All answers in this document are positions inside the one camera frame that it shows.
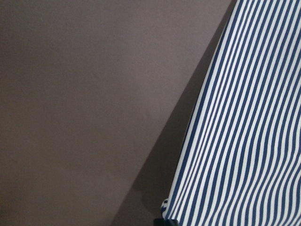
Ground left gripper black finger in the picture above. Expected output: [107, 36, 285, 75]
[153, 218, 178, 226]

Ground navy white striped polo shirt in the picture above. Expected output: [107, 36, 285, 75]
[161, 0, 301, 226]

